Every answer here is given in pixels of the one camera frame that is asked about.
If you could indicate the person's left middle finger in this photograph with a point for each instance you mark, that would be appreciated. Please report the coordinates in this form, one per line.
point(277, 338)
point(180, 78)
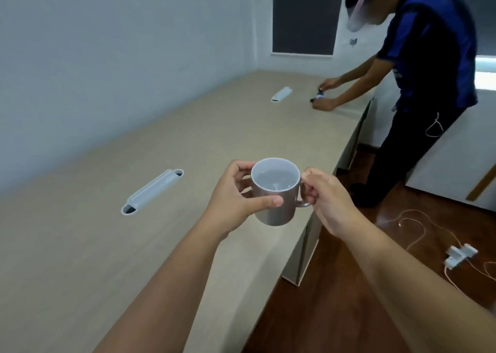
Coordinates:
point(245, 184)

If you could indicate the white ceramic mug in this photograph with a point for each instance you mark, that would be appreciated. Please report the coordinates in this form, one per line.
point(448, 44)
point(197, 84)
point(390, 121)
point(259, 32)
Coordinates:
point(275, 205)

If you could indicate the white head-mounted visor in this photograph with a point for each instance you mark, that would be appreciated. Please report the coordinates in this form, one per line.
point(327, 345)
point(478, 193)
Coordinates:
point(362, 0)

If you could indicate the white cabinet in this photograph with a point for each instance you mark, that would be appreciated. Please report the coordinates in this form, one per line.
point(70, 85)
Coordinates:
point(449, 162)

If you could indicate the clear water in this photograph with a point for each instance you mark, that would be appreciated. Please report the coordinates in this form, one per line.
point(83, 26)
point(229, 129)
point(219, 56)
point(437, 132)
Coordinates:
point(276, 178)

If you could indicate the person's right thumb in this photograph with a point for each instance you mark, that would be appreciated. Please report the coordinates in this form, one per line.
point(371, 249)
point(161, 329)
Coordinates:
point(312, 173)

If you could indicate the person's right hand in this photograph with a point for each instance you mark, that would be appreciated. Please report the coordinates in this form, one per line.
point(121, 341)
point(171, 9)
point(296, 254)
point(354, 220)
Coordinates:
point(335, 201)

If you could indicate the person's right forearm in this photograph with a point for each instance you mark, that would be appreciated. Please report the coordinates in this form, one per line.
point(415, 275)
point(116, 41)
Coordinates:
point(410, 287)

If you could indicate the dark window blind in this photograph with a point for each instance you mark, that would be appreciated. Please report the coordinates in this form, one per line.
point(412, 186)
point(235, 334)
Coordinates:
point(306, 15)

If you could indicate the small dark object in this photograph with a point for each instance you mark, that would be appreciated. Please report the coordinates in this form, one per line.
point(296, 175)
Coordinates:
point(319, 94)

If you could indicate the white power strip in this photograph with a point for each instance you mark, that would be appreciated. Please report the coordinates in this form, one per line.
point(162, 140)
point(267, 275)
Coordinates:
point(461, 254)

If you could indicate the person's left hand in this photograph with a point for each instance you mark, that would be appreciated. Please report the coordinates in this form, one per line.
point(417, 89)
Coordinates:
point(226, 203)

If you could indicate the person's left forearm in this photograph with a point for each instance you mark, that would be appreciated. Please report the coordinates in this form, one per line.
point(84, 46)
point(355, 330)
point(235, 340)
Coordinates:
point(162, 290)

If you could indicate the person's left thumb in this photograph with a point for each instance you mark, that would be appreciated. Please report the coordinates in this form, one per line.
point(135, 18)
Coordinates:
point(267, 202)

